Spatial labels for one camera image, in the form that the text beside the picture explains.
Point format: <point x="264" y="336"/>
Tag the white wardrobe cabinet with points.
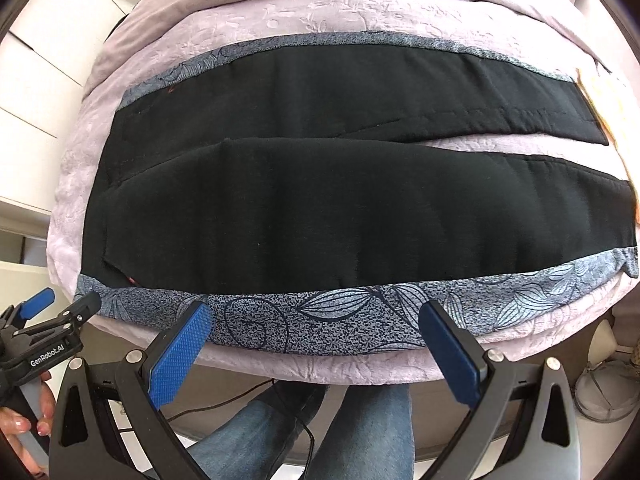
<point x="46" y="58"/>

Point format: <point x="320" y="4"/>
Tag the person's left hand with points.
<point x="13" y="424"/>

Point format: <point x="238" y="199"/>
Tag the orange cream cloth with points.
<point x="618" y="118"/>

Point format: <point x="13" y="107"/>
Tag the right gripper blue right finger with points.
<point x="456" y="352"/>

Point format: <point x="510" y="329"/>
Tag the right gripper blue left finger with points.
<point x="172" y="353"/>

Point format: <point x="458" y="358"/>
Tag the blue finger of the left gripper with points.
<point x="75" y="316"/>
<point x="31" y="307"/>

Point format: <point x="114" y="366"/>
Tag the white floor fan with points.
<point x="608" y="388"/>

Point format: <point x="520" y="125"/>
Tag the lilac embossed bed blanket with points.
<point x="159" y="34"/>

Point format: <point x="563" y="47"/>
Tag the black pants with patterned trim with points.
<point x="316" y="190"/>

